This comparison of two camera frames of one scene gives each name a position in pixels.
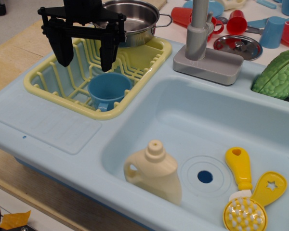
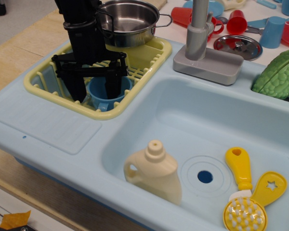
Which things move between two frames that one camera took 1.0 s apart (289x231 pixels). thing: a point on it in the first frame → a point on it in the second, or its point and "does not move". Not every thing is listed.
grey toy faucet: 196,59 does not move
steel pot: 142,19 does not move
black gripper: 83,18 → 89,58
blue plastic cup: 107,88 does not move
